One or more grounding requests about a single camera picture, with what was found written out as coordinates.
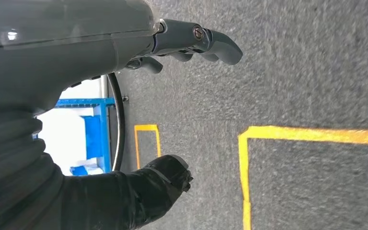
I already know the blue metal shelf rack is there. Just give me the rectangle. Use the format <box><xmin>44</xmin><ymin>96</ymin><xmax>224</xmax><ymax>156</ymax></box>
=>
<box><xmin>33</xmin><ymin>97</ymin><xmax>117</xmax><ymax>174</ymax></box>

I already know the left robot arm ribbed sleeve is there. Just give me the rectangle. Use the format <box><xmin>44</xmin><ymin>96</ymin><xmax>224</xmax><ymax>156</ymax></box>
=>
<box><xmin>0</xmin><ymin>108</ymin><xmax>65</xmax><ymax>230</ymax></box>

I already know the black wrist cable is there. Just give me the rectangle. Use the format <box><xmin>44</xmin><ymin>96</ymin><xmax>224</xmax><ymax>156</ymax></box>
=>
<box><xmin>107</xmin><ymin>72</ymin><xmax>126</xmax><ymax>172</ymax></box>

